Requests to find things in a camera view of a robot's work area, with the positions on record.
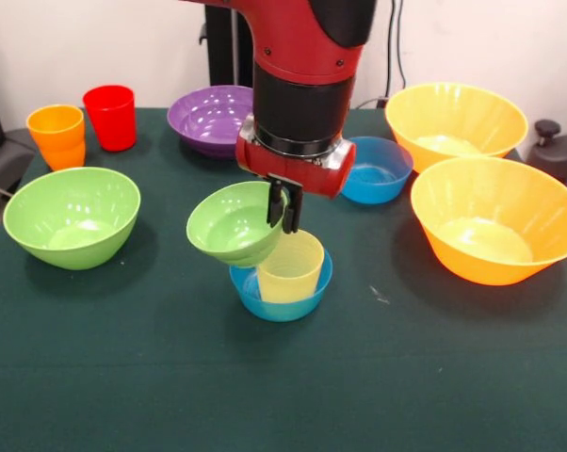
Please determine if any red cup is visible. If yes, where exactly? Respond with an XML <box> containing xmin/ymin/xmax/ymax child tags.
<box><xmin>82</xmin><ymin>84</ymin><xmax>137</xmax><ymax>153</ymax></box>

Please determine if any yellow cup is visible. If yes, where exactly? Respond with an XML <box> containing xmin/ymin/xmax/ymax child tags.
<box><xmin>256</xmin><ymin>229</ymin><xmax>326</xmax><ymax>304</ymax></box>

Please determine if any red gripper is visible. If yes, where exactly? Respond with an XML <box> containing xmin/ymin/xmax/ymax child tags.
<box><xmin>235</xmin><ymin>112</ymin><xmax>358</xmax><ymax>235</ymax></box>

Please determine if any orange cup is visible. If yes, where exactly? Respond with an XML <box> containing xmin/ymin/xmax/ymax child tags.
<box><xmin>25</xmin><ymin>104</ymin><xmax>87</xmax><ymax>171</ymax></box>

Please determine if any black wall cable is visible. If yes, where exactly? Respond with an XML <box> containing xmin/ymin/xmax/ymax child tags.
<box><xmin>389</xmin><ymin>0</ymin><xmax>407</xmax><ymax>90</ymax></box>

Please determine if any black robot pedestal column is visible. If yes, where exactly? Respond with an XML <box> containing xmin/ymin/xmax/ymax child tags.
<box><xmin>199</xmin><ymin>7</ymin><xmax>256</xmax><ymax>90</ymax></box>

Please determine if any large orange bowl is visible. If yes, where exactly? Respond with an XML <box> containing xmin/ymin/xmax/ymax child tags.
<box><xmin>384</xmin><ymin>82</ymin><xmax>529</xmax><ymax>174</ymax></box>
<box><xmin>410</xmin><ymin>156</ymin><xmax>567</xmax><ymax>287</ymax></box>

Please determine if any purple bowl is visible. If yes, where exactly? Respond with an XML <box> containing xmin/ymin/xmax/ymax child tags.
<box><xmin>166</xmin><ymin>85</ymin><xmax>256</xmax><ymax>160</ymax></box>

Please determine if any small green bowl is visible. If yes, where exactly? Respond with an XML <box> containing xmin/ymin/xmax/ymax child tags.
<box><xmin>185</xmin><ymin>181</ymin><xmax>289</xmax><ymax>269</ymax></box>

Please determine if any dark green table cloth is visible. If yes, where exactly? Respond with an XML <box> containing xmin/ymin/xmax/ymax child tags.
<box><xmin>0</xmin><ymin>106</ymin><xmax>567</xmax><ymax>452</ymax></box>

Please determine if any black pedestal foot with knob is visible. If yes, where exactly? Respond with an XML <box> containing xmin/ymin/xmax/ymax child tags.
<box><xmin>527</xmin><ymin>119</ymin><xmax>567</xmax><ymax>187</ymax></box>

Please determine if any large green bowl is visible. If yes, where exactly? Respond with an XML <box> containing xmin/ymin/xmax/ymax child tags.
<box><xmin>2</xmin><ymin>166</ymin><xmax>142</xmax><ymax>271</ymax></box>

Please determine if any blue bowl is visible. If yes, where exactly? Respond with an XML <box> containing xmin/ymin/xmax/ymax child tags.
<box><xmin>228</xmin><ymin>247</ymin><xmax>334</xmax><ymax>323</ymax></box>
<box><xmin>339</xmin><ymin>136</ymin><xmax>414</xmax><ymax>205</ymax></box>

